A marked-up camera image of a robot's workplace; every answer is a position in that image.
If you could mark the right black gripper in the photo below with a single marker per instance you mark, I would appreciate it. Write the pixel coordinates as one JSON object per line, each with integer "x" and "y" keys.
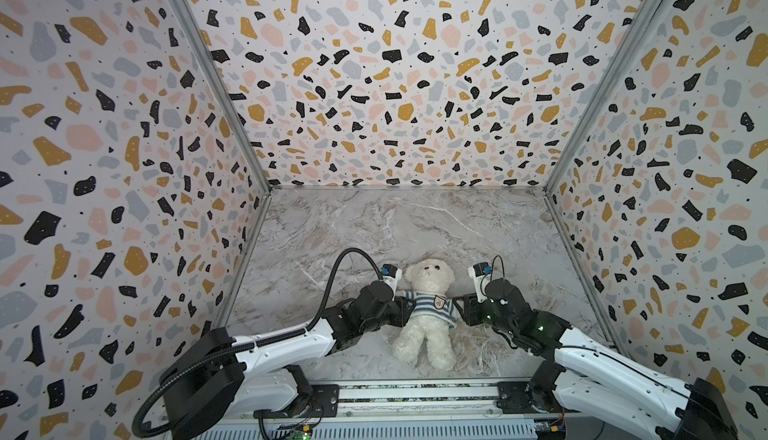
{"x": 470, "y": 308}

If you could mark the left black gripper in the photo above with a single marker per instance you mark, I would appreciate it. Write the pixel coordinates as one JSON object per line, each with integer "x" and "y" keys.
{"x": 404, "y": 310}

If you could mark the white fluffy teddy bear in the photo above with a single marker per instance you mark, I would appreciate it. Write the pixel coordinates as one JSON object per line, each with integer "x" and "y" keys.
{"x": 427, "y": 276}

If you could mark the blue white striped knit sweater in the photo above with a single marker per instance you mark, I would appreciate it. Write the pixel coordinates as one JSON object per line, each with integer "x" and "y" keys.
{"x": 433, "y": 305}

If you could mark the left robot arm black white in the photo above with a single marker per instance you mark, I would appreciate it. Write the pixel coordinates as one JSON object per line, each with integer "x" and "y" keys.
{"x": 223, "y": 374}

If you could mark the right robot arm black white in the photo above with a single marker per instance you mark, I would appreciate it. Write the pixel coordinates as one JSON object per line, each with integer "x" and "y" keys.
{"x": 578, "y": 373}

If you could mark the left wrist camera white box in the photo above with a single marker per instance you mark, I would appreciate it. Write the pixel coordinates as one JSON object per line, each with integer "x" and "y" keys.
{"x": 391, "y": 275}

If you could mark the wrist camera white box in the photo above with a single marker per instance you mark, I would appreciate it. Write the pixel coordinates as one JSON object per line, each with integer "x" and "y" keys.
{"x": 391, "y": 275}
{"x": 480, "y": 274}

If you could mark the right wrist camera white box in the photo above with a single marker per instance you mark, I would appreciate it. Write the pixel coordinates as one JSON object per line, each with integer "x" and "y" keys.
{"x": 480, "y": 274}

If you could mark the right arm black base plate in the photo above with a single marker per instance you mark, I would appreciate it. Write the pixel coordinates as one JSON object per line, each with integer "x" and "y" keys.
{"x": 528, "y": 397}

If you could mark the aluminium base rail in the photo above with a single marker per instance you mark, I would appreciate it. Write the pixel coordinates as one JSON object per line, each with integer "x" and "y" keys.
{"x": 459, "y": 408}

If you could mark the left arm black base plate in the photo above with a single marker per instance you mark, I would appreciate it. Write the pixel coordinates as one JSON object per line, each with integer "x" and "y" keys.
{"x": 322, "y": 401}

